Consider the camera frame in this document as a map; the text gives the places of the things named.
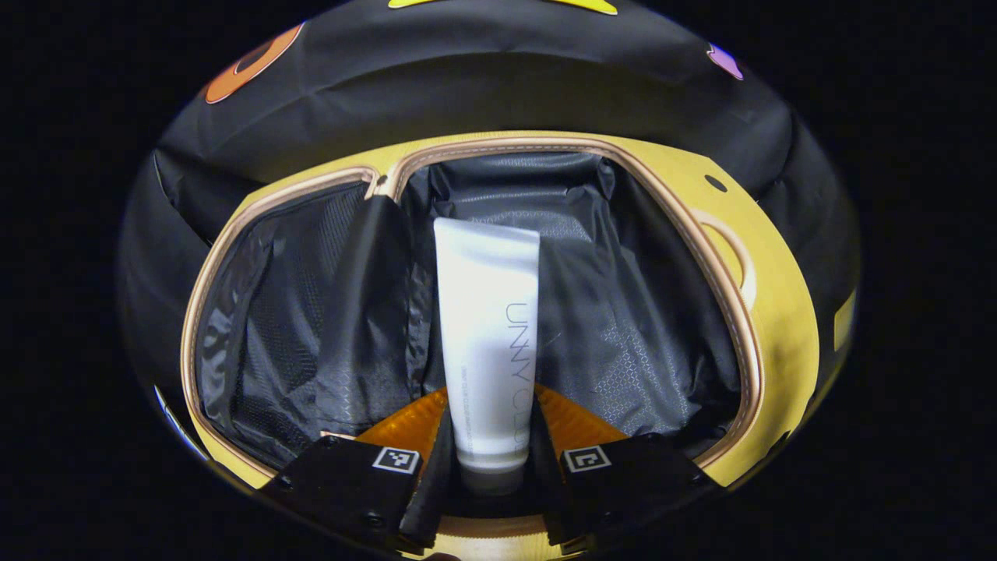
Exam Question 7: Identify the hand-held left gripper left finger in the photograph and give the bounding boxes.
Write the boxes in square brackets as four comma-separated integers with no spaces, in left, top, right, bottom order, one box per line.
[259,387,460,556]

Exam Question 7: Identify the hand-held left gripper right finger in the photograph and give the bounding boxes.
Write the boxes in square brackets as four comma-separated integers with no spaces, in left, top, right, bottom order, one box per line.
[530,383,713,548]

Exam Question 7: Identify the white skin care tube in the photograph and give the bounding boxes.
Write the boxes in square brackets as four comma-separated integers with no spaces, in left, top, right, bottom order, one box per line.
[433,217,541,496]

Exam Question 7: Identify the small beige suitcase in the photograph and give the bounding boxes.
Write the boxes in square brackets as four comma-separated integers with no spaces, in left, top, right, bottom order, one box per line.
[181,136,766,540]

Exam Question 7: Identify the black backdrop cloth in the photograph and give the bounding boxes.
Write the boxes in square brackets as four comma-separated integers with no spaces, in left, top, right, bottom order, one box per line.
[117,0,861,406]

